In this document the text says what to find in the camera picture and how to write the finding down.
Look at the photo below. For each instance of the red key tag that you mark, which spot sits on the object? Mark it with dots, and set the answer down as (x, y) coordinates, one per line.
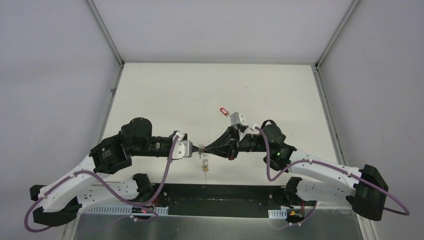
(224, 111)

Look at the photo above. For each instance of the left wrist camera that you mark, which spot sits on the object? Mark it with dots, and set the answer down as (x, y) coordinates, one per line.
(181, 147)

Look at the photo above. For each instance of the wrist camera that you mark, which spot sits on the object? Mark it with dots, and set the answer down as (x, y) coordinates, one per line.
(181, 147)
(238, 122)

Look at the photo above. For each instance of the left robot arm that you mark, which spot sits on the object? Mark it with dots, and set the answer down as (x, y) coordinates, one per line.
(85, 187)

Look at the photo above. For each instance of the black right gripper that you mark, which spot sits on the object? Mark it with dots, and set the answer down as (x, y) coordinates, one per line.
(228, 144)

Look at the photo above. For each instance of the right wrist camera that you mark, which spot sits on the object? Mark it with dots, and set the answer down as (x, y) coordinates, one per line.
(238, 122)

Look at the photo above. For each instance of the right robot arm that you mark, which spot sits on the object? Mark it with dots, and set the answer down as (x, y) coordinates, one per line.
(313, 179)

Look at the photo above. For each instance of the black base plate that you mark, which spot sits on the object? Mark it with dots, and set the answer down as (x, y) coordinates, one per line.
(234, 201)

